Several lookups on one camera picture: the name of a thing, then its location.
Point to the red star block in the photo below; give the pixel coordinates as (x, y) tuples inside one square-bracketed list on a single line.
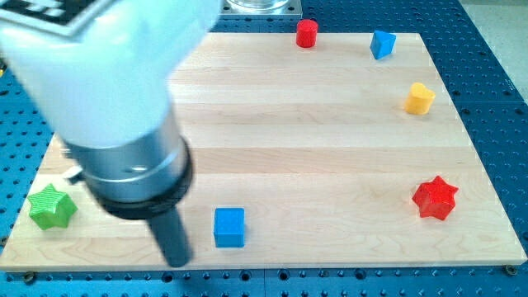
[(435, 198)]

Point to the green star block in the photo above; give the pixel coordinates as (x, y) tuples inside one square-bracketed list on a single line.
[(51, 208)]

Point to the blue wedge block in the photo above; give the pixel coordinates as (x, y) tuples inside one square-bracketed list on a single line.
[(382, 44)]

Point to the blue cube block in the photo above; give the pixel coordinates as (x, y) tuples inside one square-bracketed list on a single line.
[(229, 227)]

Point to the yellow heart block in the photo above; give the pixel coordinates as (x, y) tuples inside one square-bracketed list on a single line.
[(419, 100)]

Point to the red cylinder block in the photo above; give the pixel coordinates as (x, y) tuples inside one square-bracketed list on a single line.
[(306, 33)]

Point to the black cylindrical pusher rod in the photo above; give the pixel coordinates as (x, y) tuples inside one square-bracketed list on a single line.
[(170, 234)]

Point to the black white fiducial marker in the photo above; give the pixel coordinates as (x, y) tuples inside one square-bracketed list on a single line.
[(60, 17)]

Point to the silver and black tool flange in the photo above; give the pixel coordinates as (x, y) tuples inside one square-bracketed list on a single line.
[(140, 179)]

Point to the light wooden board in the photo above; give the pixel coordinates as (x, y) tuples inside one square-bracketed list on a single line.
[(317, 148)]

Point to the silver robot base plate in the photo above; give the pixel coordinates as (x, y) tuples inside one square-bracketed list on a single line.
[(231, 9)]

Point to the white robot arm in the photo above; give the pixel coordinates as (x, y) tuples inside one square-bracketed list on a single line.
[(98, 70)]

